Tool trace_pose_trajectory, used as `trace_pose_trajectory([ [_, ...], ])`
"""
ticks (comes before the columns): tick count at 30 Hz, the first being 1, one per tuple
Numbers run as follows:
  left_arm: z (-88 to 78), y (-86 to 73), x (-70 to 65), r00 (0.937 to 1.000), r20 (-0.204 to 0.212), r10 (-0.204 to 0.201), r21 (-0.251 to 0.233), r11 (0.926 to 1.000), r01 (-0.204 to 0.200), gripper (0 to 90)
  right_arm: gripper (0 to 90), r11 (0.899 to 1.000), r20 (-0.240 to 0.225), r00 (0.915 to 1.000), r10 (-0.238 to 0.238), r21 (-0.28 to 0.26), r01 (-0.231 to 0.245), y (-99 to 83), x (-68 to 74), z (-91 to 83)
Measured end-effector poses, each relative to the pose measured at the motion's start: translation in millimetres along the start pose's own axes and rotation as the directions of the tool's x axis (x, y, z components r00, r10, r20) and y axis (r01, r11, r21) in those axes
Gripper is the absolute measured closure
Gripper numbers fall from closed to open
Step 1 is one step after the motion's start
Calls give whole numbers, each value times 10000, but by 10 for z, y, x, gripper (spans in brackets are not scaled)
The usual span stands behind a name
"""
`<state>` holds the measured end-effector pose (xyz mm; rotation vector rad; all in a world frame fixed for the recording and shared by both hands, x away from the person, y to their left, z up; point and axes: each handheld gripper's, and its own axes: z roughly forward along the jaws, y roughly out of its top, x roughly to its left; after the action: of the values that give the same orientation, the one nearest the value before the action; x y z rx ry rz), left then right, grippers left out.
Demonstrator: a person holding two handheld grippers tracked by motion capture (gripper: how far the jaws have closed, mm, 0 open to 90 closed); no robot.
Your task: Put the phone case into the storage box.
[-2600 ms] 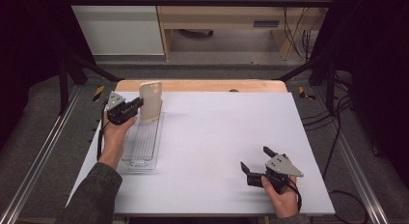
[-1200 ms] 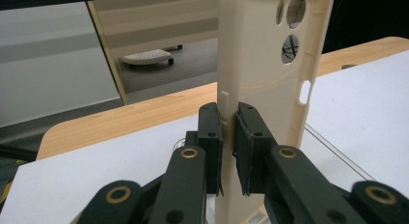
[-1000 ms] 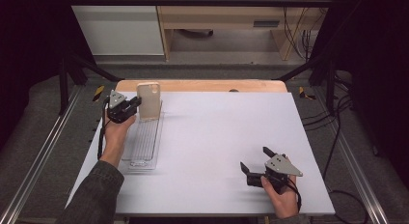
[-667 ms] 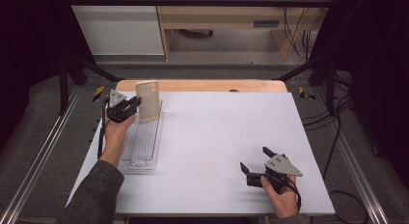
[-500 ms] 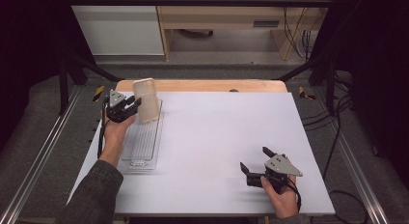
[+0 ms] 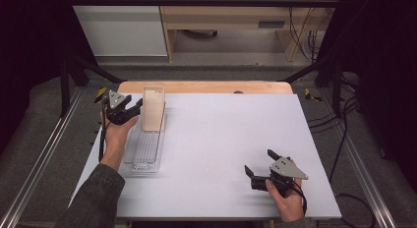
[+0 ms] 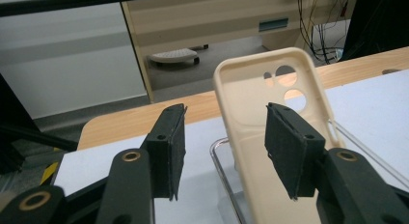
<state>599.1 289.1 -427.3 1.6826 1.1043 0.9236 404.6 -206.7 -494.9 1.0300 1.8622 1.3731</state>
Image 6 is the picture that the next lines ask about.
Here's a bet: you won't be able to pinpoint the person's right hand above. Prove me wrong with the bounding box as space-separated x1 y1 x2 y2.
265 178 306 224

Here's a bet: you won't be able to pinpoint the white cabinet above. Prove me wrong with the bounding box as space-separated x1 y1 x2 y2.
65 0 168 57

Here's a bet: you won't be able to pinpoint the black curtain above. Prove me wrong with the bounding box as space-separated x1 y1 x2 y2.
0 0 99 150
316 0 417 193

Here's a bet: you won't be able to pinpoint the black horizontal frame bar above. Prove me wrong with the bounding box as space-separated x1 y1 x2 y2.
63 0 342 8

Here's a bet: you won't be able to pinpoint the light wooden desk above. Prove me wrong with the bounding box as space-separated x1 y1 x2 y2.
156 0 333 63

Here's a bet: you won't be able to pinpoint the hanging desk cables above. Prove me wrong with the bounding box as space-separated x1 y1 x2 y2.
286 0 332 62

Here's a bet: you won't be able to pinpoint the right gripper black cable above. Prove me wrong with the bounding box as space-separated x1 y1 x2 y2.
291 181 309 217

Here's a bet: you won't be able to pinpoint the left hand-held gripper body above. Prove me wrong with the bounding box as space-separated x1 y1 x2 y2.
102 89 140 126

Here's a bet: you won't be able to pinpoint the bundle of black cables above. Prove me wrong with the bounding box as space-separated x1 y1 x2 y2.
307 74 361 135

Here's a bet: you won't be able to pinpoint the black metal stand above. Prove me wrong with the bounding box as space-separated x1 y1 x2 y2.
58 52 126 118
281 54 345 118

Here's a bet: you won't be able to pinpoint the aluminium rail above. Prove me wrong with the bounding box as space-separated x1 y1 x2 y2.
0 86 85 228
318 88 398 228

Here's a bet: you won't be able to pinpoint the person's left hand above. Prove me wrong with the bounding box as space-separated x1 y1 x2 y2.
99 113 141 172

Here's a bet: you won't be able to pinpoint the clear plastic tray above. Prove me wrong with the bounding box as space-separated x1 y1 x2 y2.
121 99 168 174

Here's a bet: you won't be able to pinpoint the long black floor cable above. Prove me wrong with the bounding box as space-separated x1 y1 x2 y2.
328 99 378 228

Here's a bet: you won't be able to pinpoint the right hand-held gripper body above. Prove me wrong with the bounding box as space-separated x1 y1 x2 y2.
250 156 309 199

